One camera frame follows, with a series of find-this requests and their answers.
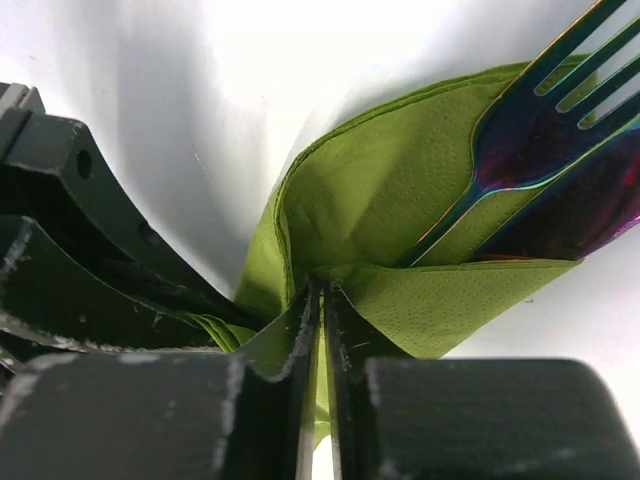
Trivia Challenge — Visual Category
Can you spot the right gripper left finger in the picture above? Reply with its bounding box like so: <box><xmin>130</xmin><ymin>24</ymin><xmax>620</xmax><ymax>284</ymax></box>
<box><xmin>1</xmin><ymin>281</ymin><xmax>320</xmax><ymax>479</ymax></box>

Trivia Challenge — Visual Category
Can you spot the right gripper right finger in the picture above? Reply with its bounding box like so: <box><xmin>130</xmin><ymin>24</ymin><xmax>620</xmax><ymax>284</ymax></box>
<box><xmin>324</xmin><ymin>282</ymin><xmax>639</xmax><ymax>479</ymax></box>

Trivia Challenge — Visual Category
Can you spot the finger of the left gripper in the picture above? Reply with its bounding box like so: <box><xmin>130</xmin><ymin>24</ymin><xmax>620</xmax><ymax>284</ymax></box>
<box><xmin>1</xmin><ymin>84</ymin><xmax>259</xmax><ymax>330</ymax></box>
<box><xmin>1</xmin><ymin>215</ymin><xmax>223</xmax><ymax>350</ymax></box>

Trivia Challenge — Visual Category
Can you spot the green paper napkin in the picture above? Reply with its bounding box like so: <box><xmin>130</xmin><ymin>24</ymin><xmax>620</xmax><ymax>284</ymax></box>
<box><xmin>184</xmin><ymin>52</ymin><xmax>601</xmax><ymax>441</ymax></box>

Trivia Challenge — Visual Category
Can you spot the iridescent fork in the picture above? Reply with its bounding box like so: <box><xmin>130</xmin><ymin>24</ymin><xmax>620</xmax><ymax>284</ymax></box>
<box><xmin>398</xmin><ymin>0</ymin><xmax>639</xmax><ymax>268</ymax></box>

